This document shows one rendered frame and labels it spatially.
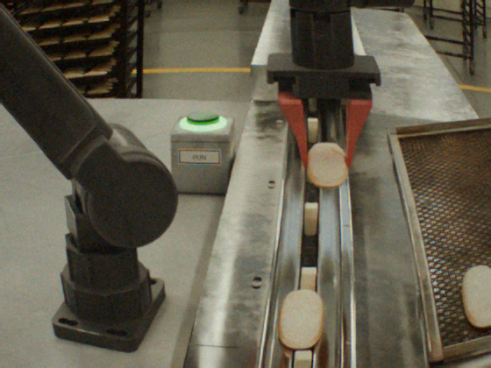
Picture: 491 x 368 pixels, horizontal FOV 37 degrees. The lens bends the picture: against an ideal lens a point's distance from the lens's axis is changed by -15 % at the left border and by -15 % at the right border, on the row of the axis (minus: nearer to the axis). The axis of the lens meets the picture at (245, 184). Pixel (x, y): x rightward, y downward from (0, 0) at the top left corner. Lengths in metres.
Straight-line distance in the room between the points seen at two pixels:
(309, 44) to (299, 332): 0.24
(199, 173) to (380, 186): 0.23
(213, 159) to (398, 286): 0.30
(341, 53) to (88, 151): 0.24
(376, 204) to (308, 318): 0.34
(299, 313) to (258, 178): 0.29
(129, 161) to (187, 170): 0.36
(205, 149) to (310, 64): 0.30
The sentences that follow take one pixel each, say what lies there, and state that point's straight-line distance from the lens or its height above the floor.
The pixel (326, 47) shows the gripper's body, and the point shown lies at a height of 1.06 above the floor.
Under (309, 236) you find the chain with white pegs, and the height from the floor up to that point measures 0.84.
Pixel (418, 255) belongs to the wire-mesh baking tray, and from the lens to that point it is 0.71.
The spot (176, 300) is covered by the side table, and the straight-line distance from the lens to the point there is 0.77.
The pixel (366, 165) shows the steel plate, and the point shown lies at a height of 0.82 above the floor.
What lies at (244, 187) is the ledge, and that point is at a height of 0.86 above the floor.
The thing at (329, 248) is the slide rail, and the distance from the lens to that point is 0.81.
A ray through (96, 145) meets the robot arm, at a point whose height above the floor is 1.00.
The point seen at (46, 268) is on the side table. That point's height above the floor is 0.82.
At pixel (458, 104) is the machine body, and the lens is 1.46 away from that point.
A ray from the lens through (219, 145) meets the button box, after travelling 0.97.
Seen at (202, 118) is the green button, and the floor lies 0.91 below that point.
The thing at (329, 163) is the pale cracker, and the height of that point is 0.94.
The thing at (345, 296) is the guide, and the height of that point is 0.86.
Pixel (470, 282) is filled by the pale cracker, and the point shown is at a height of 0.91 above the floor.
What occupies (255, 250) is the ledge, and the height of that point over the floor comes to 0.86.
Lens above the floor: 1.21
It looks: 22 degrees down
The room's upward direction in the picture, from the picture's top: straight up
